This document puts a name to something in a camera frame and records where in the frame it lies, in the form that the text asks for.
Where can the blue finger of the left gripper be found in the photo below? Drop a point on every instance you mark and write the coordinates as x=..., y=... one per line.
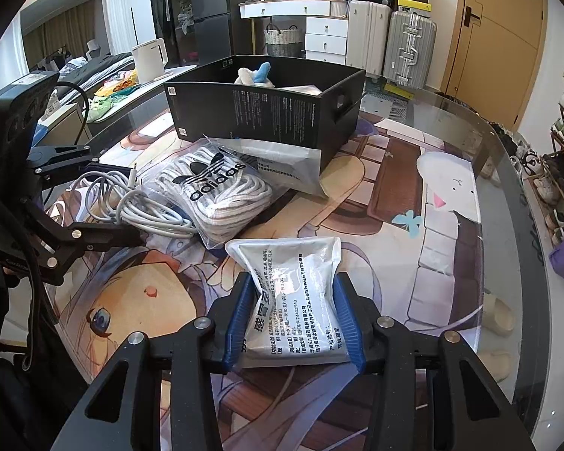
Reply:
x=64, y=172
x=82, y=237

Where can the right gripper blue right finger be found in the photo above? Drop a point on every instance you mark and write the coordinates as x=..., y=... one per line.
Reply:
x=347, y=306

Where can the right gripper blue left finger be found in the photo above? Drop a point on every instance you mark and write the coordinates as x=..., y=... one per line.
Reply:
x=244, y=293

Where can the white printed plastic pouch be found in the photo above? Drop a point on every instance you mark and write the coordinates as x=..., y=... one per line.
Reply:
x=294, y=320

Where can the adidas white laces bag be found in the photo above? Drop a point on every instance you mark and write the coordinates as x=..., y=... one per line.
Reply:
x=218, y=191

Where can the black cardboard storage box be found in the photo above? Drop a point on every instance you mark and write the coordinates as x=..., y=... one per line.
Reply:
x=314, y=104

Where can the white plush toy blue horn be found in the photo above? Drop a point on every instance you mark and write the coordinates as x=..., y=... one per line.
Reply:
x=259, y=77

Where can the grey side cabinet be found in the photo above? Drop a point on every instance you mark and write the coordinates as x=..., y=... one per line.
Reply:
x=64, y=126

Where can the white electric kettle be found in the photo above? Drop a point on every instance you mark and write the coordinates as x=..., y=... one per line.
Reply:
x=150, y=59

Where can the green white flat packet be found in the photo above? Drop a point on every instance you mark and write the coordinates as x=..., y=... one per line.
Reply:
x=283, y=166

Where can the anime print desk mat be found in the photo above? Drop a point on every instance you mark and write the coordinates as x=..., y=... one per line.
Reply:
x=399, y=214

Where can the black refrigerator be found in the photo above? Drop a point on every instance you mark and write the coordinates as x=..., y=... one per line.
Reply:
x=220, y=31

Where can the woven laundry basket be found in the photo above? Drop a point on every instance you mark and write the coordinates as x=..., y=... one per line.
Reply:
x=283, y=42

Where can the wooden shoe rack with shoes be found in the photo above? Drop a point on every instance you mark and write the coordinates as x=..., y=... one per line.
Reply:
x=546, y=175

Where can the white vanity desk with drawers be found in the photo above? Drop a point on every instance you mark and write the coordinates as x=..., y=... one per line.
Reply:
x=326, y=24

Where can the white hard suitcase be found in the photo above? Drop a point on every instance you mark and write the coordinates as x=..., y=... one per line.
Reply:
x=368, y=24

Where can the silver aluminium suitcase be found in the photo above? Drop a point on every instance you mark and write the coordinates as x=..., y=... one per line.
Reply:
x=409, y=49

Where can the wooden door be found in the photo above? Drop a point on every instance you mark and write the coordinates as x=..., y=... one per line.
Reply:
x=494, y=56

